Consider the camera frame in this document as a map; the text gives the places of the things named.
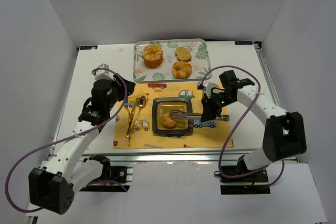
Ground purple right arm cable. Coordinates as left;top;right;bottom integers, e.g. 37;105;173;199
202;65;286;189

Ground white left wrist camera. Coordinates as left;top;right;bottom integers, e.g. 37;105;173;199
92;63;113;81

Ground black XDOF label right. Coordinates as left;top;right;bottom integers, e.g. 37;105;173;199
234;40;254;46

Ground leaf-patterned white tray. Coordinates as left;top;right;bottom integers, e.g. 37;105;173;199
133;38;211;83

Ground gold fork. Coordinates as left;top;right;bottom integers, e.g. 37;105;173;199
126;104;137;142

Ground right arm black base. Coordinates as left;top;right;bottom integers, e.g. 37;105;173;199
214;169;270;195

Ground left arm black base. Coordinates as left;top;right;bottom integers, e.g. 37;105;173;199
80;155;133;193

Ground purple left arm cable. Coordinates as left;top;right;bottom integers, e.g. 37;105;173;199
4;67;129;213

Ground silver metal tongs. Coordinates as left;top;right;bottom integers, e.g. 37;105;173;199
170;110;230;122

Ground black xdof label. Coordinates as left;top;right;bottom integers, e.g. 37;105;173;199
79;45;98;50
234;40;254;46

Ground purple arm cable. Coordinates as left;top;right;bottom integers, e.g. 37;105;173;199
4;67;129;213
202;65;286;189

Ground large sugared ring cake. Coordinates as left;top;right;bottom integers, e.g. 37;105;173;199
142;45;163;68

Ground gold spoon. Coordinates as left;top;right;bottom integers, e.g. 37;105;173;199
131;96;147;133

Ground twisted ring bread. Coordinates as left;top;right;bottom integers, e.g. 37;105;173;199
172;61;192;79

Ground gold knife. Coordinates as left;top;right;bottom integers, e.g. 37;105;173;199
127;98;139;141

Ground small round bun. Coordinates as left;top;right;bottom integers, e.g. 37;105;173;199
163;113;176;129

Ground yellow vehicle-print placemat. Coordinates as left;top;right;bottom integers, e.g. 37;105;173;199
113;82;231;149

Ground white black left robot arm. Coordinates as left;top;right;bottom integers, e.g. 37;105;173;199
28;75;135;215

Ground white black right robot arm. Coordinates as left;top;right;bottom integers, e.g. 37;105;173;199
197;66;307;179

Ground black square amber plate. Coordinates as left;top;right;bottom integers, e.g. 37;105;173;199
152;97;194;137

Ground seeded bread slice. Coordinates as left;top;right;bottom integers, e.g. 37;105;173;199
175;47;192;62

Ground black XDOF label left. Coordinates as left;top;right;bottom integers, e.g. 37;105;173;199
79;45;98;50

